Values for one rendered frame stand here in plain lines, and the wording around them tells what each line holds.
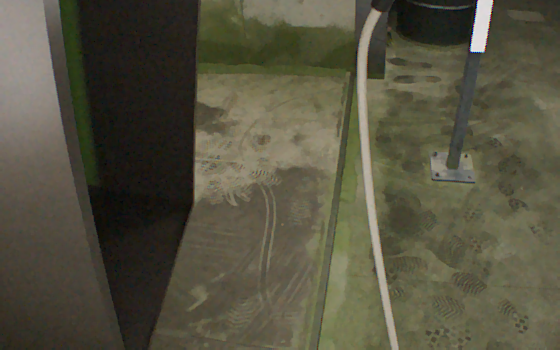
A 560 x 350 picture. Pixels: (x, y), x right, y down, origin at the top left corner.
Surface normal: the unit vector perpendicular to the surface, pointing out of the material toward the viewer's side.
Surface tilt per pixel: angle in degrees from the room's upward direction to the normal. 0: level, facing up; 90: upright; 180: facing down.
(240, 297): 0
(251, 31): 90
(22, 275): 90
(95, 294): 90
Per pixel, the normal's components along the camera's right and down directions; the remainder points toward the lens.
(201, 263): -0.07, -0.77
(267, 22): -0.19, 0.64
